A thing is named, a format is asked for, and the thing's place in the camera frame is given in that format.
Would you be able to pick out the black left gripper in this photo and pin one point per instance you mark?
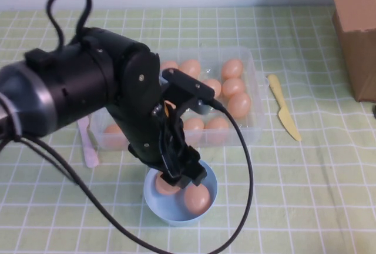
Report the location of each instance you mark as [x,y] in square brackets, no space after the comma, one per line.
[141,104]

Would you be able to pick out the grey and black left arm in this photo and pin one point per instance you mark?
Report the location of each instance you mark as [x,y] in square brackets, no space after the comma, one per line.
[73,83]

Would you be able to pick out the orange egg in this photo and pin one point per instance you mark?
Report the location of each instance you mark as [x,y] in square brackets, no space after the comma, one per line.
[239,105]
[232,68]
[216,124]
[113,130]
[195,126]
[191,67]
[164,189]
[170,65]
[233,87]
[169,109]
[214,85]
[196,201]

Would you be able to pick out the clear plastic egg box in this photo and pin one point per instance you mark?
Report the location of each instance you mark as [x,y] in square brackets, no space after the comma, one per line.
[246,136]

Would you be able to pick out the brown cardboard box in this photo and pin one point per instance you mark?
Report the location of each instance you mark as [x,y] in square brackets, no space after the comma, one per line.
[358,45]

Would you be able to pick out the light blue bowl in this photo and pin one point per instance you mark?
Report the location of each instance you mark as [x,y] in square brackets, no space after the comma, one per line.
[176,217]

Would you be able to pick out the pink plastic knife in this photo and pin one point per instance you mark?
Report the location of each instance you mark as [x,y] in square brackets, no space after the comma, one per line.
[89,154]

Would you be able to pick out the green checked tablecloth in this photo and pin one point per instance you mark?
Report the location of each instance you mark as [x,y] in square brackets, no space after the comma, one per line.
[293,192]

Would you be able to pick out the yellow plastic knife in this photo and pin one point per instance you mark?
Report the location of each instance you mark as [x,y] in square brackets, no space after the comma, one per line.
[282,110]

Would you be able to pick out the small black object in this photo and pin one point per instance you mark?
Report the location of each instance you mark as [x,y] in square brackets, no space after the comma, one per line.
[375,111]

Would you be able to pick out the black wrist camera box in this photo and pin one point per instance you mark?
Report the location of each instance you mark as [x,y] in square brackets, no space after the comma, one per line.
[188,85]

